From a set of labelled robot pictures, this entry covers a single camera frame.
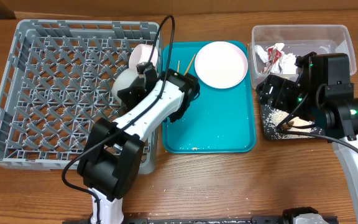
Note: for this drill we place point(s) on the grey plastic dishwasher rack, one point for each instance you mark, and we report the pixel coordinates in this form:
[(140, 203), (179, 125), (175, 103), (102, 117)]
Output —
[(57, 83)]

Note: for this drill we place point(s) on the white paper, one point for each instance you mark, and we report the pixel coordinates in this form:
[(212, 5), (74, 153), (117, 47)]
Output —
[(287, 62)]

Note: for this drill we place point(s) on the teal plastic tray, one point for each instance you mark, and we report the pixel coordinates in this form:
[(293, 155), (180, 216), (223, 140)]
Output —
[(219, 120)]

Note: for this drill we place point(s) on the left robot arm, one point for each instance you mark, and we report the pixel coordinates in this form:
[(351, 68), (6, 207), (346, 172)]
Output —
[(111, 159)]

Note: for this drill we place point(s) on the white round plate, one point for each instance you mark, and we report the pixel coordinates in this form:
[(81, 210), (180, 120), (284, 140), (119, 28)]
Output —
[(221, 65)]

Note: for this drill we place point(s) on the clear plastic bin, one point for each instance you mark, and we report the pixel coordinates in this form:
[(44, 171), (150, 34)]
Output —
[(298, 40)]

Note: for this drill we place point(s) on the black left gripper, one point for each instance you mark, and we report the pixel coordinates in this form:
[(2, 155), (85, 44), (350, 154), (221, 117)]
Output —
[(129, 94)]

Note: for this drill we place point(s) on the black waste bin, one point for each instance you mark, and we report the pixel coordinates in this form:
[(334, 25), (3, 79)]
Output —
[(275, 124)]

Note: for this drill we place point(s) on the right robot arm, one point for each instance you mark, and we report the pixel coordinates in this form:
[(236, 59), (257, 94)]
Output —
[(319, 104)]

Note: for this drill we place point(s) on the white rice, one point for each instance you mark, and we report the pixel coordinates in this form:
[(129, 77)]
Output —
[(275, 123)]

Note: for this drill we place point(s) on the brown food piece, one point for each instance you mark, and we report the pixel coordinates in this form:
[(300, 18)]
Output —
[(288, 125)]

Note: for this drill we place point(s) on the red wrapper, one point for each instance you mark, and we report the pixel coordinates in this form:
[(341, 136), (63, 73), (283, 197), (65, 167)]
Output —
[(273, 63)]

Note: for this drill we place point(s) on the grey bowl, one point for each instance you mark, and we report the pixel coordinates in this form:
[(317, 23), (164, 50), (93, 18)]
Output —
[(123, 81)]

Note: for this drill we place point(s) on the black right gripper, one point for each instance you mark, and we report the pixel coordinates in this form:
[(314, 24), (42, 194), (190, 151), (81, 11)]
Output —
[(283, 90)]

